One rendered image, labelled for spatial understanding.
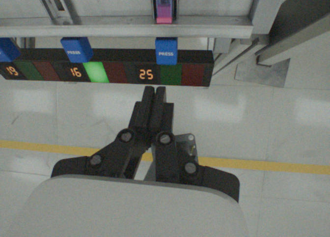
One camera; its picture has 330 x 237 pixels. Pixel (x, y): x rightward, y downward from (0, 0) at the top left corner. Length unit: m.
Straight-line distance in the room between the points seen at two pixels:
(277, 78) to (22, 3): 0.97
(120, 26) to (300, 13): 0.19
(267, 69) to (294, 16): 0.75
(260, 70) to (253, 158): 0.46
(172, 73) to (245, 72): 0.74
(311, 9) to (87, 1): 0.22
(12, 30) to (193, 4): 0.19
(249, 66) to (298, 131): 0.43
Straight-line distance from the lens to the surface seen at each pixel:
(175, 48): 0.19
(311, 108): 1.11
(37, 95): 1.24
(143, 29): 0.17
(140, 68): 0.24
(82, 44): 0.23
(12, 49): 0.31
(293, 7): 0.26
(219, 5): 0.19
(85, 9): 0.21
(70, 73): 0.29
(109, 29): 0.18
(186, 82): 0.24
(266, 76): 0.99
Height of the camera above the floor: 0.89
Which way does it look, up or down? 82 degrees down
